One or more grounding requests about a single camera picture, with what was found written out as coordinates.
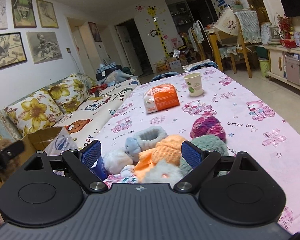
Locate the orange tissue pack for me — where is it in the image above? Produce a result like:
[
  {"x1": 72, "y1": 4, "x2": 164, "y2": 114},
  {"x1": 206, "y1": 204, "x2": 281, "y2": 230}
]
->
[{"x1": 143, "y1": 83, "x2": 180, "y2": 114}]

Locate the blue fluffy headband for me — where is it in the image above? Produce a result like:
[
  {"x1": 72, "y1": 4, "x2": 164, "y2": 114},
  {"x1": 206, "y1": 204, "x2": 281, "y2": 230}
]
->
[{"x1": 125, "y1": 126, "x2": 167, "y2": 163}]

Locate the orange knitted cloth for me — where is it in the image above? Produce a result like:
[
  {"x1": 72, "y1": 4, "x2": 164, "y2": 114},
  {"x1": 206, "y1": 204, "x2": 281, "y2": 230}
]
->
[{"x1": 134, "y1": 135, "x2": 186, "y2": 181}]

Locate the giraffe height wall sticker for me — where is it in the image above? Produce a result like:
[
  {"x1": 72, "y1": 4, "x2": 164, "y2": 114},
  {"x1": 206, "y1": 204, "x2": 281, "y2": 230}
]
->
[{"x1": 147, "y1": 5, "x2": 170, "y2": 58}]

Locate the pink cartoon tablecloth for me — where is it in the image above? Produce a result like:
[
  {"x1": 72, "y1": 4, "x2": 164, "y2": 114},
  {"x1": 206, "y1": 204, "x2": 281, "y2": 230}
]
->
[{"x1": 96, "y1": 67, "x2": 300, "y2": 233}]

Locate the white paper cup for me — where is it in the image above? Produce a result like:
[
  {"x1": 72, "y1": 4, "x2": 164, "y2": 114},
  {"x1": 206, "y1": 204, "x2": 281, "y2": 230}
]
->
[{"x1": 184, "y1": 73, "x2": 204, "y2": 97}]

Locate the sofa with cartoon cover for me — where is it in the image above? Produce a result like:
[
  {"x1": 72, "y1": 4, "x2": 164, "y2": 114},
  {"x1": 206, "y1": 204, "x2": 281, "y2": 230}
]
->
[{"x1": 0, "y1": 74, "x2": 140, "y2": 148}]

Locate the wooden dining chair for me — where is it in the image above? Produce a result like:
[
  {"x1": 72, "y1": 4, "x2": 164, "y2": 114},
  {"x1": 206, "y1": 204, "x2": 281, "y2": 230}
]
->
[{"x1": 213, "y1": 7, "x2": 261, "y2": 78}]

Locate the green waste bin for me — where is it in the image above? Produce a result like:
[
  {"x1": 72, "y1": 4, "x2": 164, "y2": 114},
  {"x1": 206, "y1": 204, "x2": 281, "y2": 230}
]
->
[{"x1": 258, "y1": 57, "x2": 270, "y2": 78}]

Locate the tan knitted plush toy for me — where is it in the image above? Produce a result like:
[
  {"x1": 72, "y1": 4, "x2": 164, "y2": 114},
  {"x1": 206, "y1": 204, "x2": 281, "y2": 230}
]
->
[{"x1": 0, "y1": 139, "x2": 25, "y2": 183}]

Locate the cream tv cabinet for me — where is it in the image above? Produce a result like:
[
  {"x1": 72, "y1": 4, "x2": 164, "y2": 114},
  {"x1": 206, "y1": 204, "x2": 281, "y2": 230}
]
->
[{"x1": 264, "y1": 44, "x2": 300, "y2": 90}]

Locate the purple knitted hat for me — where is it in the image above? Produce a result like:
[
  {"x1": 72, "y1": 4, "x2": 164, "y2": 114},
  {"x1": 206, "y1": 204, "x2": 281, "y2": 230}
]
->
[{"x1": 190, "y1": 115, "x2": 226, "y2": 142}]

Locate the white fluffy sock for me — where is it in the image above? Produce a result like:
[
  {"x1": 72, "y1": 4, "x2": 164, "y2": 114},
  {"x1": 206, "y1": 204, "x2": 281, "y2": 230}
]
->
[{"x1": 103, "y1": 148, "x2": 133, "y2": 174}]

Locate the yellow floral cushion far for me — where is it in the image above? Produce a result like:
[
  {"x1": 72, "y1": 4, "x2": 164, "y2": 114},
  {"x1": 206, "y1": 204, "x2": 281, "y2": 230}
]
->
[{"x1": 49, "y1": 74, "x2": 89, "y2": 114}]

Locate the cardboard box with plastic liner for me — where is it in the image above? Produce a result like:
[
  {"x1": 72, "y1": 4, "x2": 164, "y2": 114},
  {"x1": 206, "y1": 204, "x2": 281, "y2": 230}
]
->
[{"x1": 0, "y1": 127, "x2": 78, "y2": 188}]

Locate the yellow floral cushion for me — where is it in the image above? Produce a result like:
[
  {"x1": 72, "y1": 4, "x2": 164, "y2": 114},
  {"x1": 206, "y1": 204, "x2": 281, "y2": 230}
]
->
[
  {"x1": 4, "y1": 89, "x2": 63, "y2": 137},
  {"x1": 49, "y1": 74, "x2": 89, "y2": 114}
]

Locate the yellow floral cushion near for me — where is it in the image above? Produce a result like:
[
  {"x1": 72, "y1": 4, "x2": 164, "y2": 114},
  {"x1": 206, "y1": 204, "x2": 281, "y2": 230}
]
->
[{"x1": 4, "y1": 89, "x2": 63, "y2": 137}]

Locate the black framed cartoon picture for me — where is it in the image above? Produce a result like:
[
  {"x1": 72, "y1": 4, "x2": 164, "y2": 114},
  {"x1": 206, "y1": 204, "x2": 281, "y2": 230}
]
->
[{"x1": 0, "y1": 33, "x2": 27, "y2": 69}]

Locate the grey sketch child picture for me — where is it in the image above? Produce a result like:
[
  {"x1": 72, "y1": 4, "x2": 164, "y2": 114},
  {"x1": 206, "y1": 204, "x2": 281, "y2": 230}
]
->
[{"x1": 26, "y1": 31, "x2": 63, "y2": 64}]

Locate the teal fluffy plush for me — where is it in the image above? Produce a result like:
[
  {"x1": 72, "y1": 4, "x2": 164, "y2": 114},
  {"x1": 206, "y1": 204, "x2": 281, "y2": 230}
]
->
[{"x1": 179, "y1": 134, "x2": 229, "y2": 177}]

